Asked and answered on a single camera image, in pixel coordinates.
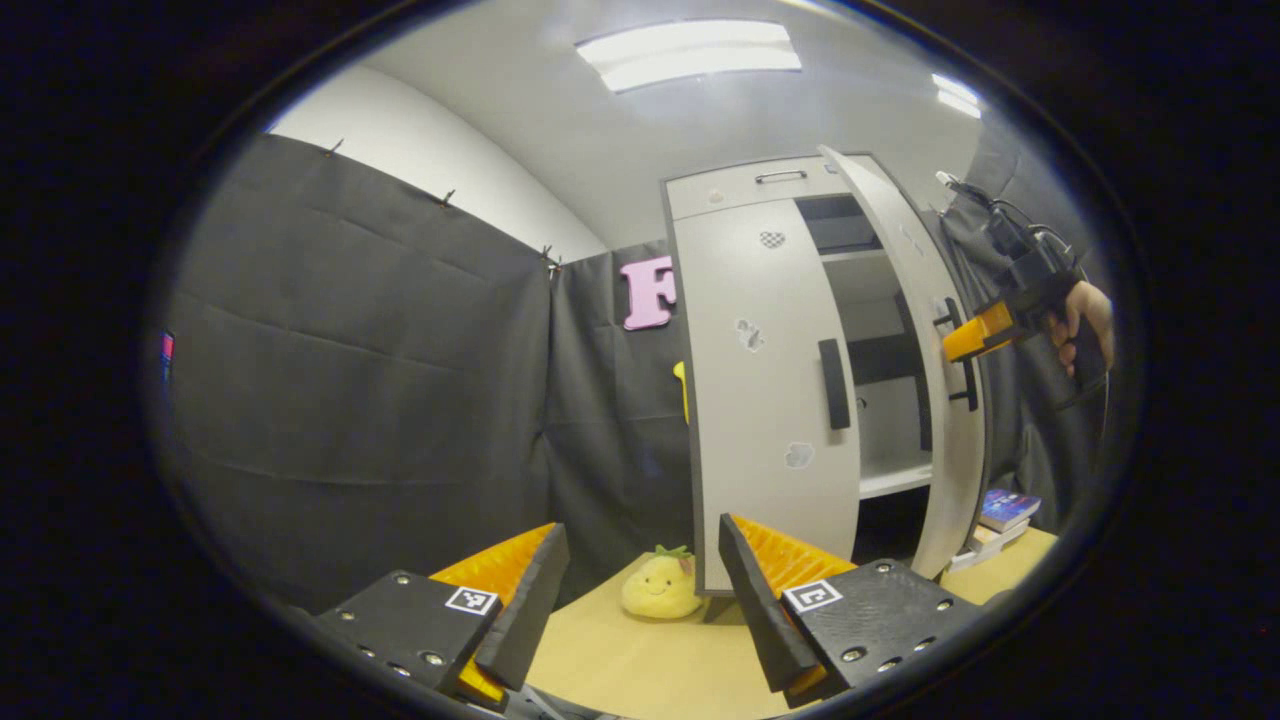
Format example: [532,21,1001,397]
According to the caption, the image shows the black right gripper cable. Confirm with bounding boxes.
[935,170,1076,266]

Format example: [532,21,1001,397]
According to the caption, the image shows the blue book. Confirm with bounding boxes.
[980,488,1043,533]

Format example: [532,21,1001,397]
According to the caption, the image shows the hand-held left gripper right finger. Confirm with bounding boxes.
[717,513,989,709]

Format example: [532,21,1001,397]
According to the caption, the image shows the cream cover book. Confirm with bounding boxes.
[970,522,1031,553]

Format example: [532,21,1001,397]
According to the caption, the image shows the yellow plush toy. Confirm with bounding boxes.
[620,545,704,621]

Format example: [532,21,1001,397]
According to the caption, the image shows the grey cabinet door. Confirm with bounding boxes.
[672,197,863,593]
[820,145,989,581]

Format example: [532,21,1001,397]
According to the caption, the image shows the grey double-door shoe cabinet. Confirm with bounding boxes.
[660,150,991,596]

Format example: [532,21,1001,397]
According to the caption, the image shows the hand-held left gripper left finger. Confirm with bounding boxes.
[312,522,571,713]

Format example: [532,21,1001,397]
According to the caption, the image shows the white cover book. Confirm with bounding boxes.
[945,540,1011,573]

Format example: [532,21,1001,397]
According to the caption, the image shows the large ceiling light panel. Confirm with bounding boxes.
[575,20,803,93]

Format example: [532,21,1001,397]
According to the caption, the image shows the small ceiling light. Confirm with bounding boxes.
[932,72,983,119]

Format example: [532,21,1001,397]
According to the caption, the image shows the black backdrop cloth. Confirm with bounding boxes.
[160,105,1116,613]

